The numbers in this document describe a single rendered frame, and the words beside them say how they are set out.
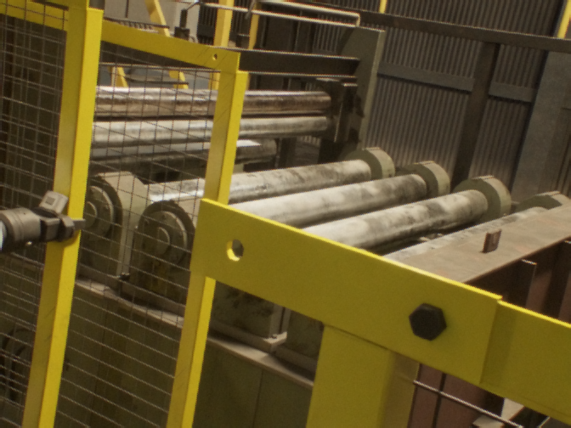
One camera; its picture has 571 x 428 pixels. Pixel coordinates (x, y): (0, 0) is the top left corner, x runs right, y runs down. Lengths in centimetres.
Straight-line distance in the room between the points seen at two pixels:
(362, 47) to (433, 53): 728
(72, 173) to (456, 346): 154
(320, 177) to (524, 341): 385
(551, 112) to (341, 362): 1066
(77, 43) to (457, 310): 153
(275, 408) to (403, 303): 229
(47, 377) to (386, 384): 165
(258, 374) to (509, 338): 231
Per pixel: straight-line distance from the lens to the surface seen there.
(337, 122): 492
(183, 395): 236
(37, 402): 217
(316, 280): 53
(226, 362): 285
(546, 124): 1118
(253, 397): 282
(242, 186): 377
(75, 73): 194
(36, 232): 192
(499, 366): 50
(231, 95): 213
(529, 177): 1127
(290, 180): 408
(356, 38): 504
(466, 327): 50
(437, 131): 1224
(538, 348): 49
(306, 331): 272
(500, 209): 455
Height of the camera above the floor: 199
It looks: 14 degrees down
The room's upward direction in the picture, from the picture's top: 10 degrees clockwise
